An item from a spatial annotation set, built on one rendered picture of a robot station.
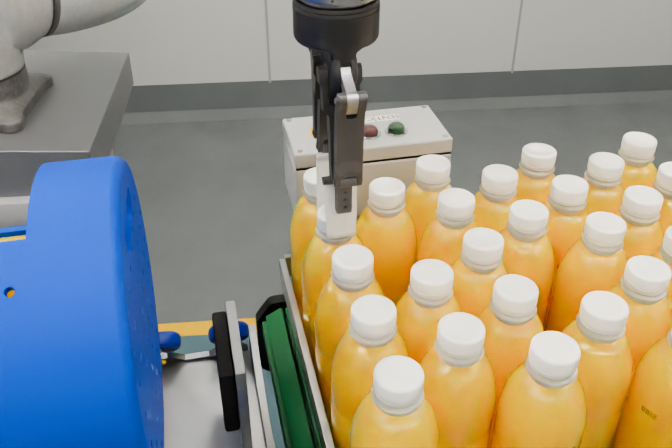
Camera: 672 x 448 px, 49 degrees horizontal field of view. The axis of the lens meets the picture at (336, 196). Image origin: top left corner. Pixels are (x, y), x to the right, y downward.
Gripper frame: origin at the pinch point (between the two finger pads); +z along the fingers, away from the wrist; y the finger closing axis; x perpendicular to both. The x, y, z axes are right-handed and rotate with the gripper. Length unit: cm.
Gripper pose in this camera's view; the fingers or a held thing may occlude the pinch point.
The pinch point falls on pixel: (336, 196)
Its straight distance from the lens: 73.2
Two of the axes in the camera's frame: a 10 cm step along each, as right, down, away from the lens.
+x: 9.8, -1.2, 1.8
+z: 0.0, 8.4, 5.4
